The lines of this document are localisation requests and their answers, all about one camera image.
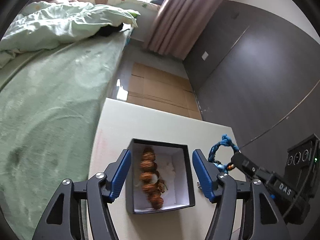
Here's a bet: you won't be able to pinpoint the blue braided rope bracelet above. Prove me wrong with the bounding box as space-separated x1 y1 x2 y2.
208 134 240 174

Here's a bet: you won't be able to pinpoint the black jewelry box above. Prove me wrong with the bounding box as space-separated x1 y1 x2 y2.
125 139 195 214

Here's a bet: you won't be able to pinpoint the brown walnut bead bracelet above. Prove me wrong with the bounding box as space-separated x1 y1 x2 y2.
139 146 165 210

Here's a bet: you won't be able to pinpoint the white foam table board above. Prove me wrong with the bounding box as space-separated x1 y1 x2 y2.
89 99 236 239

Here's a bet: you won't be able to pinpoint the flattened cardboard sheets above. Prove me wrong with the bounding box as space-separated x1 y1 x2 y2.
127 63 202 120

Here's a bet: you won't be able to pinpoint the green bed sheet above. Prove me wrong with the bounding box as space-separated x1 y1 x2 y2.
1 28 131 239

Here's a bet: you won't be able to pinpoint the pink curtain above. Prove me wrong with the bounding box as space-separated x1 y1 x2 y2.
144 0 223 60

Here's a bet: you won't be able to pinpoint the patterned pillow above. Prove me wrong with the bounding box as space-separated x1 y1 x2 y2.
71 0 162 12

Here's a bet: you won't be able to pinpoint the black garment on bed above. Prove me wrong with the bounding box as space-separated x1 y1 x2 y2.
93 23 124 37

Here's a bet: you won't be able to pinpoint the light green duvet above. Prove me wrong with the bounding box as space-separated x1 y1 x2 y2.
1 1 140 67

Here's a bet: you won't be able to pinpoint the black camera box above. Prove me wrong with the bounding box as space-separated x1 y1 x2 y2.
284 134 319 198

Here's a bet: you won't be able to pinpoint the white wall switch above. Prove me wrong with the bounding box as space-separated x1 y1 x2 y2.
201 51 208 61

